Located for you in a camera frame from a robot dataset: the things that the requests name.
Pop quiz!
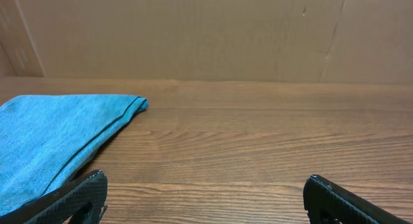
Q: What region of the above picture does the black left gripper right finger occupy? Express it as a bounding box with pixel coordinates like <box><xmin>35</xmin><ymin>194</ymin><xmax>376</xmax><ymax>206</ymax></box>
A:
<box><xmin>303</xmin><ymin>174</ymin><xmax>409</xmax><ymax>224</ymax></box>

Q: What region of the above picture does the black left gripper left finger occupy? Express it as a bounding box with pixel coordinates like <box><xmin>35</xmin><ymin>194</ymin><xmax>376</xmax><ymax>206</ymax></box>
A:
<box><xmin>1</xmin><ymin>170</ymin><xmax>108</xmax><ymax>224</ymax></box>

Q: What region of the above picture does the folded blue denim garment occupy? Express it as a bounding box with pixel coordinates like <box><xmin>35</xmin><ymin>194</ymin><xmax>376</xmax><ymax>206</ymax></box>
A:
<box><xmin>1</xmin><ymin>94</ymin><xmax>148</xmax><ymax>215</ymax></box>

